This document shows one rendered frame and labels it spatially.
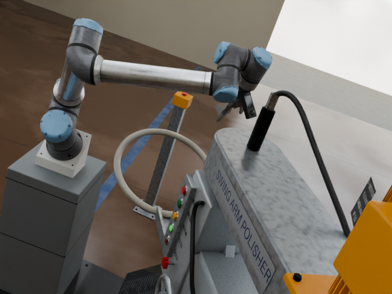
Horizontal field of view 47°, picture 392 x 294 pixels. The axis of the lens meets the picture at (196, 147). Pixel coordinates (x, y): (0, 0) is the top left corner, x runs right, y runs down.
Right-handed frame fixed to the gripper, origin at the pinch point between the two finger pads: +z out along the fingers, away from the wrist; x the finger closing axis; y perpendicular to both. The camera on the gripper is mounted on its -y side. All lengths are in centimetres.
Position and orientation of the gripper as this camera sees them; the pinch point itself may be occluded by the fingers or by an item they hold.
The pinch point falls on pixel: (228, 118)
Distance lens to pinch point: 200.2
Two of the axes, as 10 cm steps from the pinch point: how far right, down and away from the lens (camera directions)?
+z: -3.5, 6.0, 7.2
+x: -7.6, 2.7, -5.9
